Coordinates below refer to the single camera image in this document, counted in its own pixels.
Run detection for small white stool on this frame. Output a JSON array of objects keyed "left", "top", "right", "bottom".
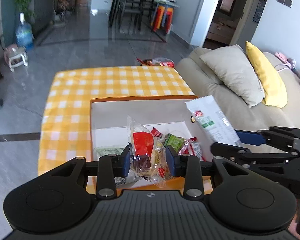
[{"left": 4, "top": 44, "right": 29, "bottom": 72}]

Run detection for clear pastry bag red label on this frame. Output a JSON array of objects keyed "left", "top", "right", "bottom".
[{"left": 127, "top": 116, "right": 171, "bottom": 188}]

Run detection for black dining chair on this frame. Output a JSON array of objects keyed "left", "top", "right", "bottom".
[{"left": 118, "top": 0, "right": 144, "bottom": 30}]

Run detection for red snack bag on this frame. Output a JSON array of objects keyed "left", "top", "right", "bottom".
[{"left": 178, "top": 137, "right": 205, "bottom": 161}]

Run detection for orange stacked stools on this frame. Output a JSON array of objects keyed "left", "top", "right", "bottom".
[{"left": 151, "top": 5, "right": 174, "bottom": 34}]

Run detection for red items on floor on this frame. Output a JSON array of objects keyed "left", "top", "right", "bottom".
[{"left": 137, "top": 57, "right": 174, "bottom": 68}]

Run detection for dark dining table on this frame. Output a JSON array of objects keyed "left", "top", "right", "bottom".
[{"left": 108, "top": 0, "right": 179, "bottom": 35}]

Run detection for orange cardboard box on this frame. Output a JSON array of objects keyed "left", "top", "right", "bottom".
[{"left": 85, "top": 94, "right": 213, "bottom": 196}]

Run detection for green white snack pack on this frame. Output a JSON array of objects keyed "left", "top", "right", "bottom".
[{"left": 93, "top": 147, "right": 124, "bottom": 161}]

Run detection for cream cushion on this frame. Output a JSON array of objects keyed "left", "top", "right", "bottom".
[{"left": 200, "top": 44, "right": 265, "bottom": 107}]

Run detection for yellow checkered tablecloth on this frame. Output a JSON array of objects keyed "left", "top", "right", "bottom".
[{"left": 38, "top": 66, "right": 196, "bottom": 175}]

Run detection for yellow cushion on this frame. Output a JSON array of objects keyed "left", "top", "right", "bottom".
[{"left": 245, "top": 41, "right": 288, "bottom": 108}]

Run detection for clear barcode snack packet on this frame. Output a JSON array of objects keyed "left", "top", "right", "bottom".
[{"left": 115, "top": 174, "right": 140, "bottom": 186}]

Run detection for blue water jug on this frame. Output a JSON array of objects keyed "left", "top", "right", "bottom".
[{"left": 15, "top": 12, "right": 33, "bottom": 50}]

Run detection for white long cracker pack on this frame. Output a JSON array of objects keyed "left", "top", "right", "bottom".
[{"left": 186, "top": 95, "right": 241, "bottom": 146}]

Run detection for beige sofa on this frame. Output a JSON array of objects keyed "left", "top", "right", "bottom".
[{"left": 175, "top": 44, "right": 300, "bottom": 132}]

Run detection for green raisin snack bag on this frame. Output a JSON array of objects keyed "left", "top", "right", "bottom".
[{"left": 164, "top": 133, "right": 185, "bottom": 153}]

